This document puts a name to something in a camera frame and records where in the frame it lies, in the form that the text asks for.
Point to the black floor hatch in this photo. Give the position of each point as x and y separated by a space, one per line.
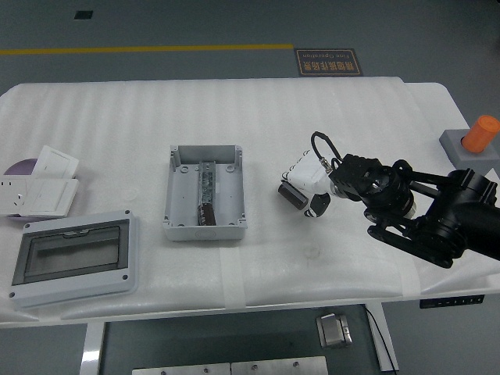
83 15

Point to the grey box with dark window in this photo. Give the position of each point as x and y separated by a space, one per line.
74 258

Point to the white foam mat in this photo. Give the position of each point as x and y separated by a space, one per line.
234 113

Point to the open grey junction box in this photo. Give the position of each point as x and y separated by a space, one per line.
183 195

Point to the grey metal plate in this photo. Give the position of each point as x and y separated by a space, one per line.
181 369
279 366

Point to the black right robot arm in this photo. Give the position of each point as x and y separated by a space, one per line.
441 211

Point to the white table leg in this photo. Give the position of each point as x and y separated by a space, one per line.
388 343
91 347

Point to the purple disc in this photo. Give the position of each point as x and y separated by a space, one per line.
21 167

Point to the white switch plate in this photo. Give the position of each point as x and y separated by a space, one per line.
52 197
54 162

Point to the grey block holder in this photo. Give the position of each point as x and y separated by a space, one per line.
455 146

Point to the black orange floor sign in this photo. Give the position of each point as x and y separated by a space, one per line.
328 62

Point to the orange cylinder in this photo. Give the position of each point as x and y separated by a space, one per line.
479 134

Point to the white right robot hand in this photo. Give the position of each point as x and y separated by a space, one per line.
310 176

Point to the black table control panel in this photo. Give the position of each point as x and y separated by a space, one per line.
452 301

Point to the white wall socket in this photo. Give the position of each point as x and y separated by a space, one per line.
15 195

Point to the white tape strip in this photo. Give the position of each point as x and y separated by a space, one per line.
411 279
233 277

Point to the metal mounting rail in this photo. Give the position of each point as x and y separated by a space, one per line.
207 183

